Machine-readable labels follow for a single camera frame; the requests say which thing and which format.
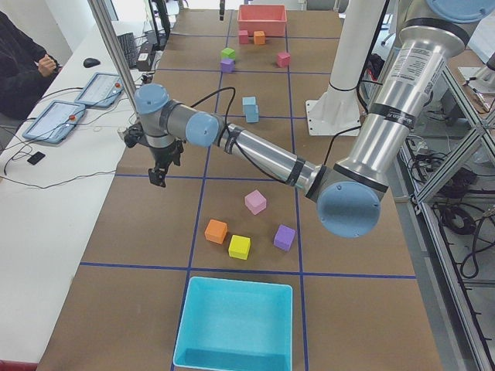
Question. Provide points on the dark purple block far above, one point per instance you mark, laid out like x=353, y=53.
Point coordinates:
x=284, y=237

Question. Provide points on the lower teach pendant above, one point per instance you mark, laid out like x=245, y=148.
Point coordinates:
x=55, y=123

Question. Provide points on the black computer mouse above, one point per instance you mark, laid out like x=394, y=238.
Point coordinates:
x=91, y=62

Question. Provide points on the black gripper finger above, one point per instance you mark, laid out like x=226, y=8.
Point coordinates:
x=221, y=10

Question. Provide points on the magenta foam block by arm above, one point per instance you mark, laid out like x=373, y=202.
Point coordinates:
x=283, y=59

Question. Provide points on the green foam block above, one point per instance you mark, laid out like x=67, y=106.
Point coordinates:
x=228, y=53

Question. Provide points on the yellow foam block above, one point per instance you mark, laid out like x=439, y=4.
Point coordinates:
x=239, y=247

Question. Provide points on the light pink foam block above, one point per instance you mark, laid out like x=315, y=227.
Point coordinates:
x=255, y=202

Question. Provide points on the orange foam block near tray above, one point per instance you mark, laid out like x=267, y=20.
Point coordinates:
x=259, y=37

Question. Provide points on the aluminium frame post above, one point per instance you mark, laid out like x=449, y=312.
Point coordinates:
x=106, y=28

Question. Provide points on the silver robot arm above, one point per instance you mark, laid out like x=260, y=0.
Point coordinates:
x=347, y=194

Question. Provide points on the pink plastic tray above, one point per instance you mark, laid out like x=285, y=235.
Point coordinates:
x=271, y=19

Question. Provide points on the orange foam block far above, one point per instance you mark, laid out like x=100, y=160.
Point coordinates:
x=216, y=231

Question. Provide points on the white pedestal column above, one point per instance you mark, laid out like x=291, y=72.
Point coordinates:
x=338, y=109

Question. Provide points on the purple block near green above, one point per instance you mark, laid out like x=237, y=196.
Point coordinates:
x=227, y=65

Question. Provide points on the black keyboard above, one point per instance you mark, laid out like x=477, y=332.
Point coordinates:
x=129, y=48

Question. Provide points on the teach pendant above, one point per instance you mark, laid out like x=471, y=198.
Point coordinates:
x=101, y=91
x=55, y=123

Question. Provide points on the black phone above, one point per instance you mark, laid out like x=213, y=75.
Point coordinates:
x=36, y=158

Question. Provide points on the teal plastic bin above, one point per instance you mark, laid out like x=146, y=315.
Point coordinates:
x=235, y=325

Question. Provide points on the person in grey clothes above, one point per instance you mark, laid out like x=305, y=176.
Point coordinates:
x=27, y=70

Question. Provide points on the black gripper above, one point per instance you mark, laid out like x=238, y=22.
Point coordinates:
x=164, y=155

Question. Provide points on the magenta foam block near tray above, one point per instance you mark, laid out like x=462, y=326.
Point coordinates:
x=243, y=37

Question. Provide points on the light blue block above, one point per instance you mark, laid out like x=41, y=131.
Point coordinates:
x=248, y=104
x=251, y=113

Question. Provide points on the upper teach pendant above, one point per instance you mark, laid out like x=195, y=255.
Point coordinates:
x=101, y=91

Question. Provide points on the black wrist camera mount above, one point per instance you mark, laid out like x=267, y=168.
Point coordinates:
x=133, y=135

